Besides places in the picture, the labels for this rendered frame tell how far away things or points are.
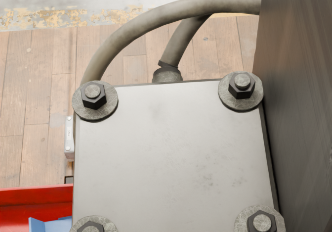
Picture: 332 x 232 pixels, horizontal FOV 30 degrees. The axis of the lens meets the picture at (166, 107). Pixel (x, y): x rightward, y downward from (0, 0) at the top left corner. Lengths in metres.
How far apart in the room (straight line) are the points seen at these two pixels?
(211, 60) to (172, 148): 0.79
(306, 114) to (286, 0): 0.05
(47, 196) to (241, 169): 0.67
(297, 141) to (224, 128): 0.07
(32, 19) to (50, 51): 1.28
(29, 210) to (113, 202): 0.69
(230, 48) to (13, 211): 0.45
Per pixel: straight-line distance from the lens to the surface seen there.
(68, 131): 0.98
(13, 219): 0.96
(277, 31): 0.25
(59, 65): 1.09
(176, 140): 0.28
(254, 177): 0.28
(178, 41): 0.32
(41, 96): 1.06
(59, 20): 2.36
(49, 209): 0.95
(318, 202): 0.20
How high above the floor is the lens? 1.76
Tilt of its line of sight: 58 degrees down
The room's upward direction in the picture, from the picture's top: 5 degrees counter-clockwise
